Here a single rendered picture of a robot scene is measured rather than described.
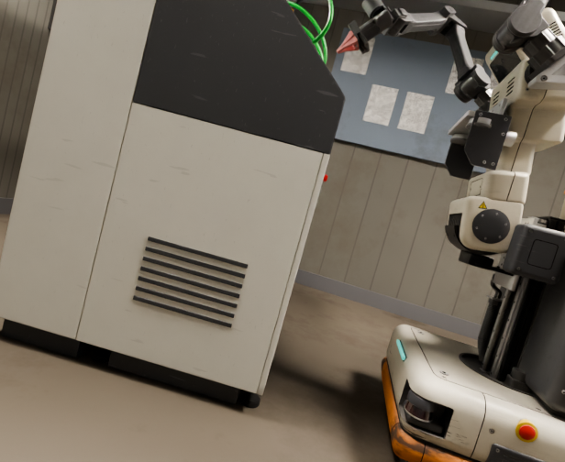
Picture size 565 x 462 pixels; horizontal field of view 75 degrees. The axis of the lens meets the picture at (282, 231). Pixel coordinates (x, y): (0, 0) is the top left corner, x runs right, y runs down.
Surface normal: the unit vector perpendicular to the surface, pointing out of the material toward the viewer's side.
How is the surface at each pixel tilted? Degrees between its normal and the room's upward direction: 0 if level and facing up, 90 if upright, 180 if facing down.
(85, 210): 90
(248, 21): 90
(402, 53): 90
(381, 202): 90
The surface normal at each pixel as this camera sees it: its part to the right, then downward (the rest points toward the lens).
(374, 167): -0.20, 0.02
